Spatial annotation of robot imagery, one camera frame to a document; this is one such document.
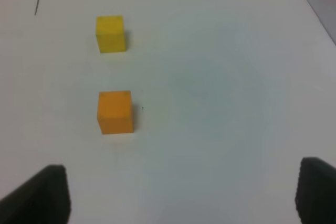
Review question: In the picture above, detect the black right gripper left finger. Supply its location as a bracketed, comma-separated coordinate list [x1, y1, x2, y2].
[1, 165, 71, 223]

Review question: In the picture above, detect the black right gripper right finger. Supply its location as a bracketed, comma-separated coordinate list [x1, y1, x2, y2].
[295, 157, 335, 224]

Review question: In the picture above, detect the orange wooden cube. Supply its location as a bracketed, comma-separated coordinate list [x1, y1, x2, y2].
[97, 91, 134, 135]

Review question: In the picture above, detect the yellow wooden cube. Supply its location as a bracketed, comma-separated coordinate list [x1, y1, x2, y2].
[96, 15, 127, 54]

